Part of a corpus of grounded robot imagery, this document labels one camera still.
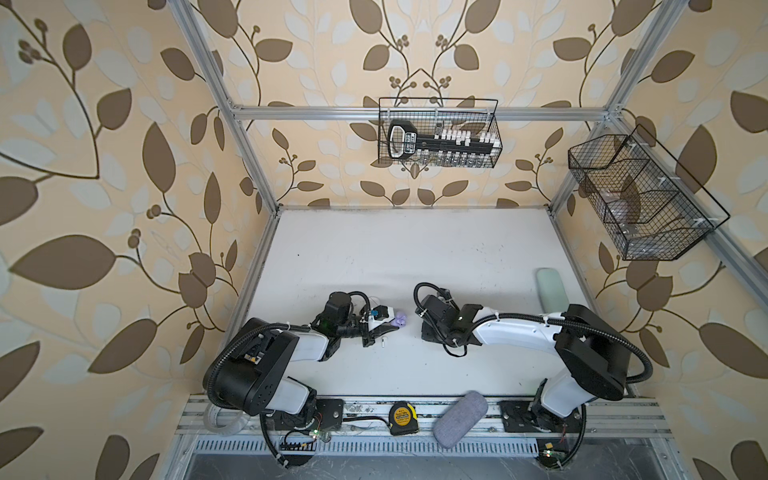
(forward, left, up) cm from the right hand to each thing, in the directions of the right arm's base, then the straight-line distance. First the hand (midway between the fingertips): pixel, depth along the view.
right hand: (426, 334), depth 87 cm
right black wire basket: (+18, -55, +33) cm, 67 cm away
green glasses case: (+12, -42, 0) cm, 44 cm away
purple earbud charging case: (+3, +8, +5) cm, 10 cm away
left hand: (+3, +9, +5) cm, 11 cm away
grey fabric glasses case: (-22, -6, +2) cm, 23 cm away
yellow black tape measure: (-21, +8, +2) cm, 23 cm away
